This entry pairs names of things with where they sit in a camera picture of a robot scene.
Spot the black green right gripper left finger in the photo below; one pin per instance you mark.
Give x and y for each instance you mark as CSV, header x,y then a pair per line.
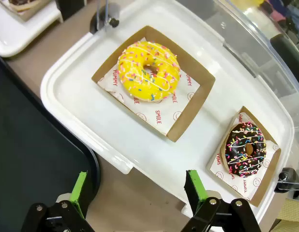
x,y
77,191

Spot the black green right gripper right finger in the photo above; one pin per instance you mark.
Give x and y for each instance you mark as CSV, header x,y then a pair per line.
x,y
195,191

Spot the chocolate sprinkled donut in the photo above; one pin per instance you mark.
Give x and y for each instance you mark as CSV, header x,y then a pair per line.
x,y
245,152

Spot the dark serving tray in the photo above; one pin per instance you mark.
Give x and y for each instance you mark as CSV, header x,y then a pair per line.
x,y
31,145

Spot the small brown paper tray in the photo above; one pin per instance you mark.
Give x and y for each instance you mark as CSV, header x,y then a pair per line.
x,y
270,174

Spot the large brown paper tray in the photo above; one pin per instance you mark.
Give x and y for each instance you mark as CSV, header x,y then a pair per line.
x,y
193,72

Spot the yellow sprinkled donut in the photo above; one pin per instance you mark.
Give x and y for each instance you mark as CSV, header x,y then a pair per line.
x,y
149,71

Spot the printed white paper liner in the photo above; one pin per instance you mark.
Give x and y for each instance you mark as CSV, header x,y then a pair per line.
x,y
239,183
164,108

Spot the white plastic display base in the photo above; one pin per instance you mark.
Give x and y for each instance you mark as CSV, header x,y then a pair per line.
x,y
16,31
96,113

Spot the black hinge knob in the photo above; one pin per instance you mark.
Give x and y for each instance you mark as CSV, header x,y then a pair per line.
x,y
113,22
285,176

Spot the clear plastic display cover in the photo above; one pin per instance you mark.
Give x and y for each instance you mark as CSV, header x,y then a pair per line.
x,y
256,43

